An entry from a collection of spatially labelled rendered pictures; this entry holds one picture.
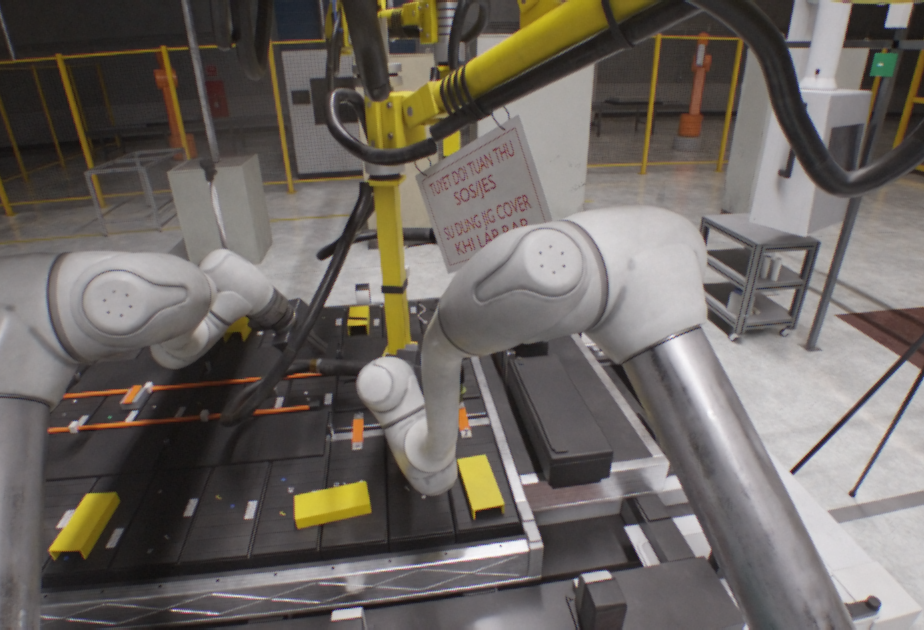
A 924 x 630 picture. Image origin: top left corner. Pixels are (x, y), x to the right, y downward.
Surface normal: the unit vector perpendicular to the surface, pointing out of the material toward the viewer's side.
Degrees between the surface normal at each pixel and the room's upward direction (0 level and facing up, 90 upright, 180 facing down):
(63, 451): 0
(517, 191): 90
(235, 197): 90
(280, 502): 0
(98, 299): 71
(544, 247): 50
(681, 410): 67
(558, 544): 0
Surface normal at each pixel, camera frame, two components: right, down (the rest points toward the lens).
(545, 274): 0.26, -0.29
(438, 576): 0.15, 0.44
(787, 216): -0.84, 0.26
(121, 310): 0.37, 0.06
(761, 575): -0.57, 0.00
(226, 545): -0.02, -0.89
